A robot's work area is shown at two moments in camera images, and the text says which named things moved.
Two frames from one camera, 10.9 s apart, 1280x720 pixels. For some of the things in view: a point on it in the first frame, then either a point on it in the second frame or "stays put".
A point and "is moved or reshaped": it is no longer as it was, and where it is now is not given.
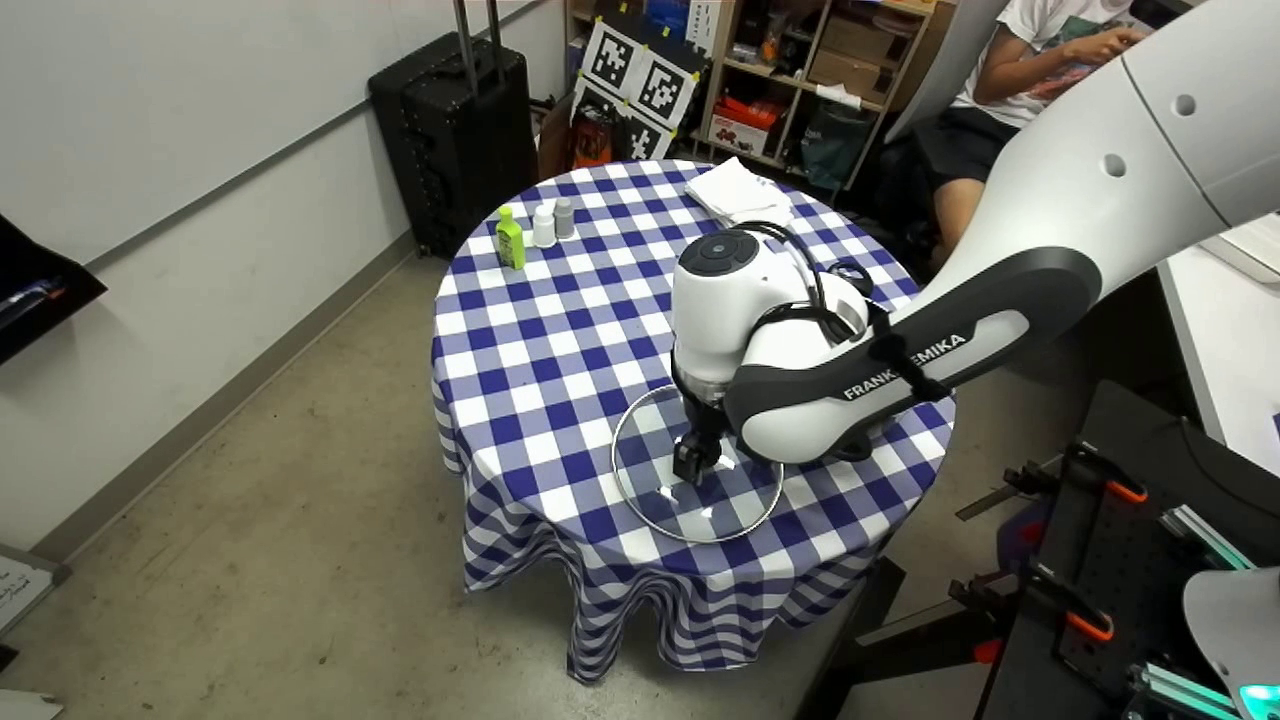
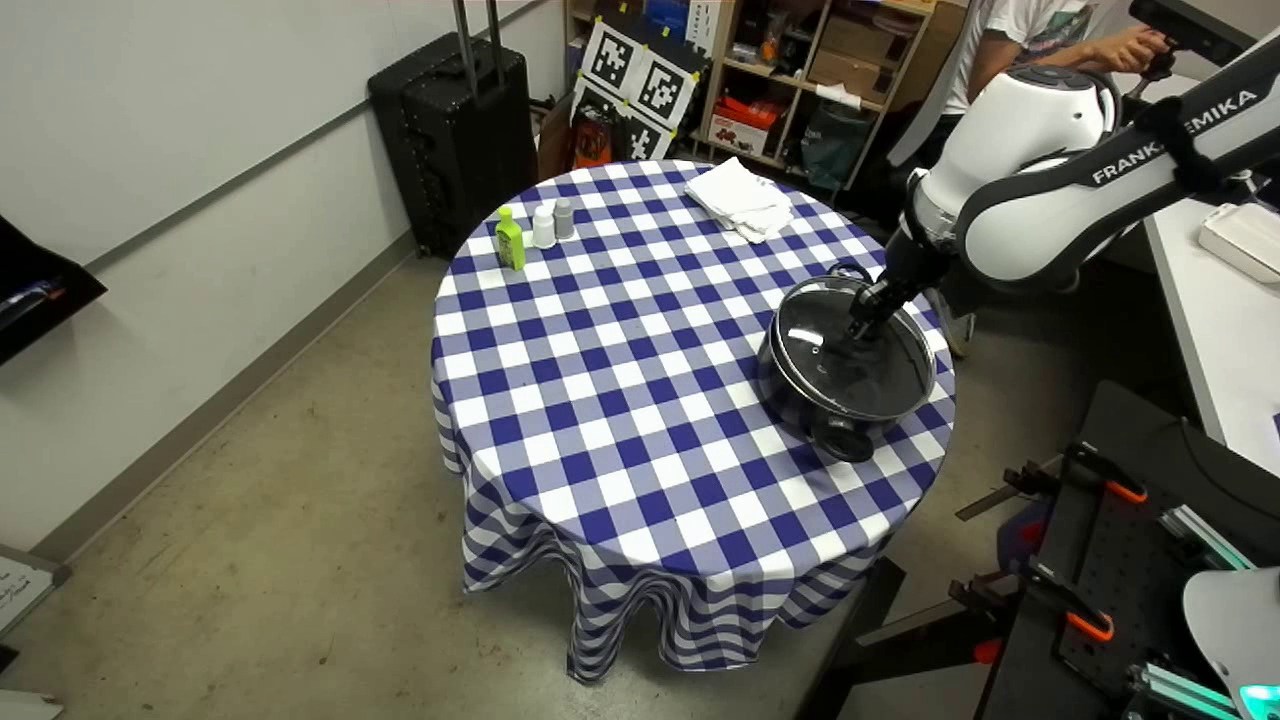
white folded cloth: (740, 192) stays put
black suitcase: (459, 118) stays put
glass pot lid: (726, 502) is moved or reshaped
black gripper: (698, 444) to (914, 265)
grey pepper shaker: (563, 217) stays put
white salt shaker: (544, 223) stays put
